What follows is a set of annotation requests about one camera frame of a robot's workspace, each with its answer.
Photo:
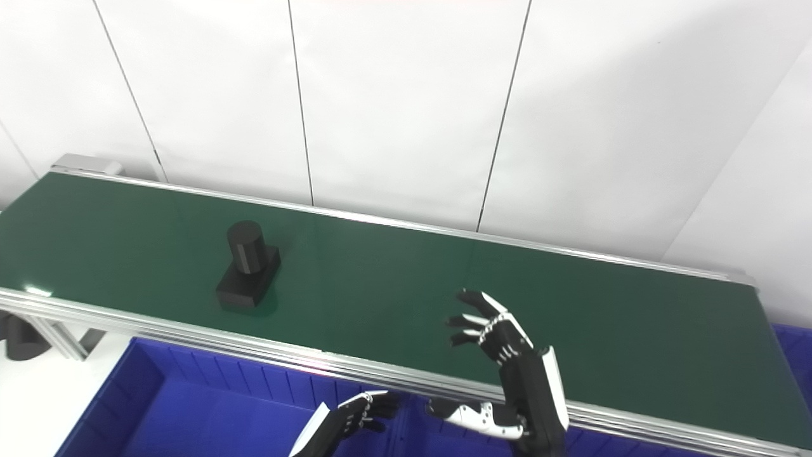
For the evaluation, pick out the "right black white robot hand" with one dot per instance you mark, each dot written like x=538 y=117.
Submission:
x=530 y=393

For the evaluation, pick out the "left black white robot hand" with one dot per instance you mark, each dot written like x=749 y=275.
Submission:
x=346 y=416

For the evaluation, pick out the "black cylinder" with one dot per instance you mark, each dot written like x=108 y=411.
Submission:
x=246 y=266

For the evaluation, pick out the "blue plastic bin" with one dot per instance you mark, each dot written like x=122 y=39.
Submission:
x=796 y=362
x=203 y=412
x=438 y=441

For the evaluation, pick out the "green conveyor belt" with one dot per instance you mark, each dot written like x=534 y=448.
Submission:
x=380 y=279

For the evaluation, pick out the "aluminium conveyor leg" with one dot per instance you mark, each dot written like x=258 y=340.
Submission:
x=66 y=339

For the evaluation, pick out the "dark grey round object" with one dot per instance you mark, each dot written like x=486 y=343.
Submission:
x=22 y=343

